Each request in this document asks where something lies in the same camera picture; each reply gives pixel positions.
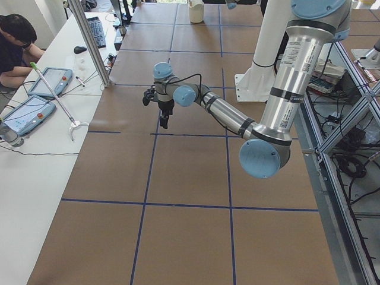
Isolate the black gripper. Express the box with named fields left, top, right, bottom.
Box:
left=158, top=99, right=175, bottom=129

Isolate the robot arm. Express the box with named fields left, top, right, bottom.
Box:
left=225, top=0, right=238, bottom=10
left=142, top=1, right=352, bottom=178

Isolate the long metal grabber stick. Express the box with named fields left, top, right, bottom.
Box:
left=30, top=62, right=89, bottom=141

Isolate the black computer mouse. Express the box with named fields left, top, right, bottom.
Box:
left=73, top=46, right=87, bottom=55

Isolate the blue teach pendant far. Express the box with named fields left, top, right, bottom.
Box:
left=27, top=67, right=72, bottom=99

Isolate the blue teach pendant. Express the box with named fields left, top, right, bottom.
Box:
left=2, top=95, right=56, bottom=137
left=27, top=67, right=72, bottom=99

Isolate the white plastic basket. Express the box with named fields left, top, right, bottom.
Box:
left=188, top=0, right=204, bottom=24

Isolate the black keyboard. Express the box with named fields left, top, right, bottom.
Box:
left=87, top=17, right=106, bottom=48

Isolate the blue teach pendant near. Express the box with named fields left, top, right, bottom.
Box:
left=2, top=95, right=56, bottom=137

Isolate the clear water bottle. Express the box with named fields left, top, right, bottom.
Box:
left=0, top=119, right=24, bottom=147

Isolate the person bent over desk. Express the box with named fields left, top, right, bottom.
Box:
left=1, top=14, right=45, bottom=89

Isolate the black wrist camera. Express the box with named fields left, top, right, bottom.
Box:
left=142, top=85, right=157, bottom=106

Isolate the aluminium frame post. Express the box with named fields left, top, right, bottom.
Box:
left=68, top=0, right=112, bottom=88

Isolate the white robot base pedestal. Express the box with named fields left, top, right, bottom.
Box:
left=235, top=0, right=291, bottom=102

